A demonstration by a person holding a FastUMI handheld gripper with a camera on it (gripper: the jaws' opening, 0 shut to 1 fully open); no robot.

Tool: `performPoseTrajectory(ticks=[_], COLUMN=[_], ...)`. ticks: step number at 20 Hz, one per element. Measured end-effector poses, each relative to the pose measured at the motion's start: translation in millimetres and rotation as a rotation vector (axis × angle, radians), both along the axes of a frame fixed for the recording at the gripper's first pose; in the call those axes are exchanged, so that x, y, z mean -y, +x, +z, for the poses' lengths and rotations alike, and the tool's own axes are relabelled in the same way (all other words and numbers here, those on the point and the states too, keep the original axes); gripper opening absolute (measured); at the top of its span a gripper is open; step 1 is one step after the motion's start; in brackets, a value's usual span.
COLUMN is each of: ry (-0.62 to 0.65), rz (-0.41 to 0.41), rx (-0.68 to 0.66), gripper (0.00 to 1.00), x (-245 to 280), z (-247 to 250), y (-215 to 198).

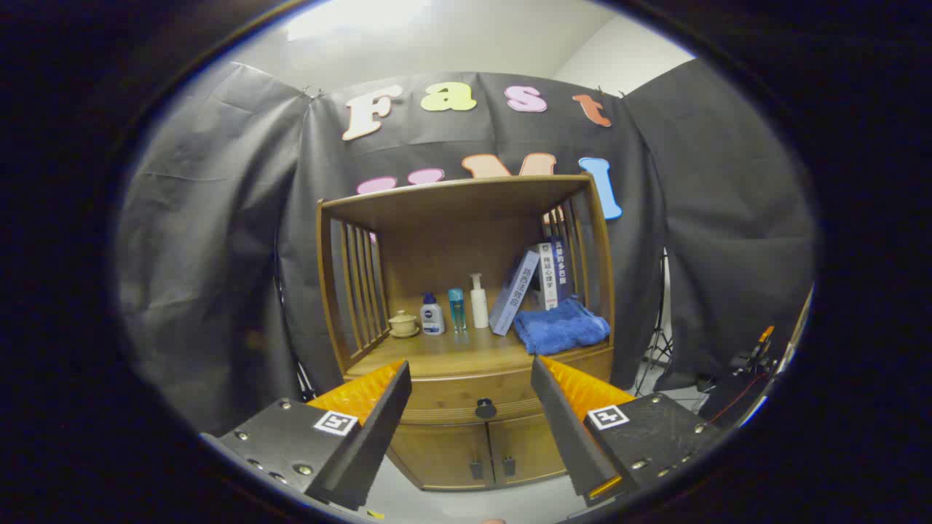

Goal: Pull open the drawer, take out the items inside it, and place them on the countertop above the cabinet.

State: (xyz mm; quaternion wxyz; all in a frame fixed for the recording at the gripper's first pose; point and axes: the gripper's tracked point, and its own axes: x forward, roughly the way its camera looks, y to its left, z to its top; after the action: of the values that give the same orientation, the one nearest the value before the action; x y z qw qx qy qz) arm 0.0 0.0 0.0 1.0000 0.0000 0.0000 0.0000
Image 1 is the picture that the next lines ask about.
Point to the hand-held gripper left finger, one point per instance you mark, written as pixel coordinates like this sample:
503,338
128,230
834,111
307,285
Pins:
364,444

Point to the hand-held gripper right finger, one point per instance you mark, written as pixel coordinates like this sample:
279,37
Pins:
575,444

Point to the beige lidded teacup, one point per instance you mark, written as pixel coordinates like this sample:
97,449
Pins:
403,322

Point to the blue towel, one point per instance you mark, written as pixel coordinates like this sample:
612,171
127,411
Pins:
561,327

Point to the lavender book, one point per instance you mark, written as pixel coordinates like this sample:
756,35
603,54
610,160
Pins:
513,295

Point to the wooden cabinet door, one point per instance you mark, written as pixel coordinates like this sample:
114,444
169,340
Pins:
528,447
444,455

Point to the white spine book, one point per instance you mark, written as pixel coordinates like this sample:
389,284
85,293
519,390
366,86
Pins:
547,280

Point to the wooden countertop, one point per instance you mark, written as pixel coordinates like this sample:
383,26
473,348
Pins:
451,353

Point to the wooden drawer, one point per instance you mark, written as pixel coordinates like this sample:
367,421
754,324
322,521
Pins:
451,397

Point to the black drawer knob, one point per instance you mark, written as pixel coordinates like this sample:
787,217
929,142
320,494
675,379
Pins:
486,408

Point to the white lotion bottle blue cap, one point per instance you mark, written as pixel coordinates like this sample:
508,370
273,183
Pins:
432,316

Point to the black tripod stand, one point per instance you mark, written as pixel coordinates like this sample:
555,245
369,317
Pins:
659,342

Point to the white pump bottle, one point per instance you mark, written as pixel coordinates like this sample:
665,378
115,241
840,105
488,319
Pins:
479,304

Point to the dark blue book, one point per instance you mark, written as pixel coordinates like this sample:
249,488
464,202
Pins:
562,266

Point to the clear blue bottle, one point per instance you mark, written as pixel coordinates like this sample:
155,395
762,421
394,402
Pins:
456,309

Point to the wooden cabinet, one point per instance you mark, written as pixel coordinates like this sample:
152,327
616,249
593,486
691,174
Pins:
437,240

